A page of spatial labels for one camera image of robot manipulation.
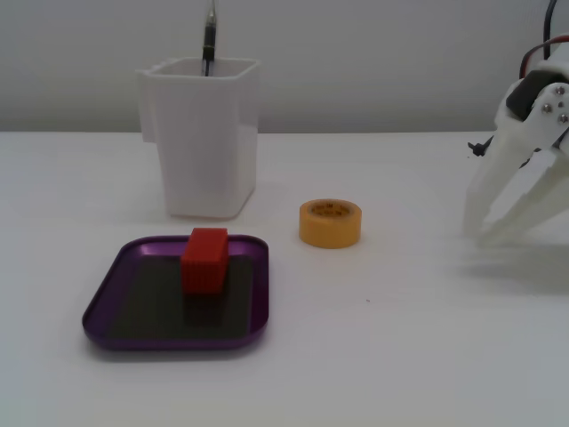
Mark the yellow tape roll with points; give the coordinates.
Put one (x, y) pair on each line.
(329, 229)

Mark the black pen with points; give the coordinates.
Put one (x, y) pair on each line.
(209, 35)

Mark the white plastic holder cup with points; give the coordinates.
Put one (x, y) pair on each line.
(204, 147)

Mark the purple metal tray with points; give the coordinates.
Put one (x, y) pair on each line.
(146, 302)

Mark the red rectangular block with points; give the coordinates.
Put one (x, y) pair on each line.
(204, 267)

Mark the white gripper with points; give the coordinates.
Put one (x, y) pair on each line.
(511, 147)

